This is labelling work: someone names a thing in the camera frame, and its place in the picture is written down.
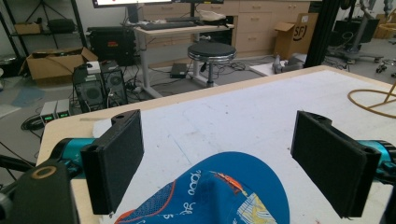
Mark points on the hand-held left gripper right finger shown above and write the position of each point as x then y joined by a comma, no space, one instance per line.
330,165

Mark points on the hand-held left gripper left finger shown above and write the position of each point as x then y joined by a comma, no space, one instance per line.
115,161

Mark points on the blue patterned cap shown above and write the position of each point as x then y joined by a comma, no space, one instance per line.
214,193

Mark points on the black computer tower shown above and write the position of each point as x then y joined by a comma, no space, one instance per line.
99,90

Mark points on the grey power supply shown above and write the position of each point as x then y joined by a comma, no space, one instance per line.
63,109
49,112

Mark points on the small white box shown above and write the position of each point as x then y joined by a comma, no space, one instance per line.
93,67

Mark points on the grey floor device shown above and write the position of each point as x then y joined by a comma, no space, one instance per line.
288,66

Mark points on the flat black device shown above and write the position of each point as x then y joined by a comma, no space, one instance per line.
179,71

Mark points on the open cardboard box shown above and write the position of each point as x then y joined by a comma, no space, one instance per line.
53,67

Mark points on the black equipment case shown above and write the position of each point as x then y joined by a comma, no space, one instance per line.
112,46

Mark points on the grey wheeled stand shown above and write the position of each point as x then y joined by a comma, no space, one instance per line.
358,34

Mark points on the printed cardboard box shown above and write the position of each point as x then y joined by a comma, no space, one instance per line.
295,34

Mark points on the wooden desk with white legs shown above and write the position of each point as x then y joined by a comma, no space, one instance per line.
174,30

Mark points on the black keyboard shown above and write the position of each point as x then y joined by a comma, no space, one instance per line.
168,25

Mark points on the black bag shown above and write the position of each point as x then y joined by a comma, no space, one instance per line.
61,25

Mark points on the black round stool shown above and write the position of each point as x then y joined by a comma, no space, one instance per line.
211,51

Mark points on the black metal shelf rack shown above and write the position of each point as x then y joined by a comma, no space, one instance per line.
77,18

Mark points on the light wooden drawer cabinet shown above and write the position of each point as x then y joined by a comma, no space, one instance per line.
264,25

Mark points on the small cardboard box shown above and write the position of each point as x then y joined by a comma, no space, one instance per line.
28,28

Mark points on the computer monitor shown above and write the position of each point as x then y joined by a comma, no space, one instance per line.
134,2

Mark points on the white cloth bundle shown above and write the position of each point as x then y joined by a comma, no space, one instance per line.
211,15

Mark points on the black metal post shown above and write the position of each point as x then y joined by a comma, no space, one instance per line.
320,31

